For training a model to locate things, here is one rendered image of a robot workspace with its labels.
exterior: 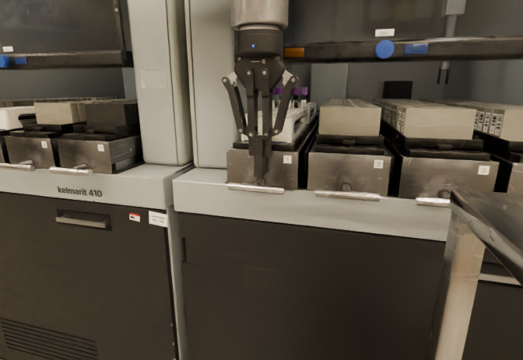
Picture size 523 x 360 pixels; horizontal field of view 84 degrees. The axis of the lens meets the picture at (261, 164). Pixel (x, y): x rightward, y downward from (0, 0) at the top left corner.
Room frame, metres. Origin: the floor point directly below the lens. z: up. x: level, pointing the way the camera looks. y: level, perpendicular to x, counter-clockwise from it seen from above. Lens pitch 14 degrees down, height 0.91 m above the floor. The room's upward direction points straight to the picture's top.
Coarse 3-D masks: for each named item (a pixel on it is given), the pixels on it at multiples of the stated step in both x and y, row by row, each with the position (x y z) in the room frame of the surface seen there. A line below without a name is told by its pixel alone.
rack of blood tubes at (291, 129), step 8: (272, 112) 0.65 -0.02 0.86; (288, 112) 0.65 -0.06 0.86; (296, 112) 0.66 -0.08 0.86; (304, 112) 0.75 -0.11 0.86; (272, 120) 0.55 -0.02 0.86; (288, 120) 0.54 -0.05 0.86; (296, 120) 0.60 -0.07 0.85; (288, 128) 0.54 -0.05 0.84; (296, 128) 0.77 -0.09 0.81; (304, 128) 0.76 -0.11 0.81; (272, 136) 0.55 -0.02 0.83; (280, 136) 0.54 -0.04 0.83; (288, 136) 0.54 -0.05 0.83; (296, 136) 0.60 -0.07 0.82
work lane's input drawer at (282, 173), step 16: (240, 144) 0.53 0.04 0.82; (272, 144) 0.52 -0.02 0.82; (288, 144) 0.52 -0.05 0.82; (304, 144) 0.60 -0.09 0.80; (240, 160) 0.53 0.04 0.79; (272, 160) 0.51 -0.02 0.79; (288, 160) 0.50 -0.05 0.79; (240, 176) 0.53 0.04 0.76; (272, 176) 0.51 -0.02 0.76; (288, 176) 0.50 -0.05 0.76; (272, 192) 0.47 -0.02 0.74
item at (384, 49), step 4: (384, 40) 0.52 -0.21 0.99; (388, 40) 0.52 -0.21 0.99; (380, 44) 0.53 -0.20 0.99; (384, 44) 0.52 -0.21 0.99; (388, 44) 0.52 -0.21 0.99; (392, 44) 0.52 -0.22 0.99; (376, 48) 0.53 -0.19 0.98; (380, 48) 0.53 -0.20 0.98; (384, 48) 0.52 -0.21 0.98; (388, 48) 0.52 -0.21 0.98; (392, 48) 0.52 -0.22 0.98; (376, 52) 0.53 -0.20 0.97; (380, 52) 0.53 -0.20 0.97; (384, 52) 0.52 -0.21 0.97; (388, 52) 0.52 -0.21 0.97; (392, 52) 0.52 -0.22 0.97; (380, 56) 0.53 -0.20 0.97; (384, 56) 0.52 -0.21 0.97; (388, 56) 0.52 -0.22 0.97
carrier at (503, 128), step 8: (504, 112) 0.50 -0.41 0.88; (512, 112) 0.49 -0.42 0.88; (520, 112) 0.49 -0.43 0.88; (504, 120) 0.50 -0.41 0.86; (512, 120) 0.49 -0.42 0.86; (520, 120) 0.49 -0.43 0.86; (496, 128) 0.51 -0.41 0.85; (504, 128) 0.49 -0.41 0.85; (512, 128) 0.49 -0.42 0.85; (520, 128) 0.49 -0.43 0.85; (496, 136) 0.51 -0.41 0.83; (504, 136) 0.49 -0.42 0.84; (512, 136) 0.49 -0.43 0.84; (520, 136) 0.49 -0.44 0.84
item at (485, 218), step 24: (456, 192) 0.26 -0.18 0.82; (480, 192) 0.26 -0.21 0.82; (456, 216) 0.25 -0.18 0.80; (480, 216) 0.21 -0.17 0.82; (504, 216) 0.21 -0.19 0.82; (456, 240) 0.25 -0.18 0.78; (480, 240) 0.20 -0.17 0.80; (504, 240) 0.17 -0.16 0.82; (456, 264) 0.24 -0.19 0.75; (480, 264) 0.24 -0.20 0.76; (504, 264) 0.17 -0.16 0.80; (456, 288) 0.24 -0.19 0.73; (456, 312) 0.24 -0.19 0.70; (432, 336) 0.26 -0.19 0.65; (456, 336) 0.24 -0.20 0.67
